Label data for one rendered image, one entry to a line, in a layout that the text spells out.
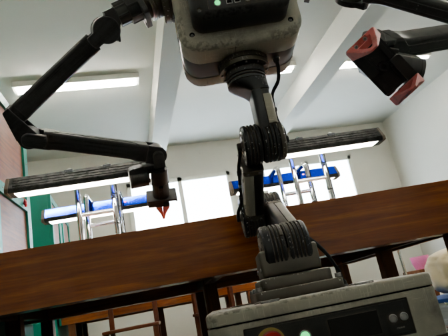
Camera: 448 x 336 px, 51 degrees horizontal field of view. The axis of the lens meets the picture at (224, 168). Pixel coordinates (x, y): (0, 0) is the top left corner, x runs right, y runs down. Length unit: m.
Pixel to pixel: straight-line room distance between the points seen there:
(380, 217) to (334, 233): 0.18
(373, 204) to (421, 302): 0.82
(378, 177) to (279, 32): 7.05
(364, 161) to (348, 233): 6.56
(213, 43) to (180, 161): 6.10
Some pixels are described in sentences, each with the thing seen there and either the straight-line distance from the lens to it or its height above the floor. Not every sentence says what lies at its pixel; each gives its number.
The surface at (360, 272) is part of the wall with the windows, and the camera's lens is 7.69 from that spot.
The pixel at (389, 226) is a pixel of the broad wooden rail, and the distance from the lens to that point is 1.72.
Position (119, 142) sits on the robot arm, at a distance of 1.48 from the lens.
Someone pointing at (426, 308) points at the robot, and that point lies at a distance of 0.94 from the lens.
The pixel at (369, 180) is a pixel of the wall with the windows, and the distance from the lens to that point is 8.12.
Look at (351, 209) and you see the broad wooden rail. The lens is 1.67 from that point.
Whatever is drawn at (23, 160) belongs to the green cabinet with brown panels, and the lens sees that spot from 3.04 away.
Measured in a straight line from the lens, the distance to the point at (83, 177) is 1.91.
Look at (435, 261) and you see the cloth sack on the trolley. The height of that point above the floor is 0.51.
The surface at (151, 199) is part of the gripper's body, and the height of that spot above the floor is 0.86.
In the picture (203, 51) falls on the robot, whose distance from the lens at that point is 1.24.
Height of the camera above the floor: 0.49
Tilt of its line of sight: 16 degrees up
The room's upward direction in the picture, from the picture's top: 11 degrees counter-clockwise
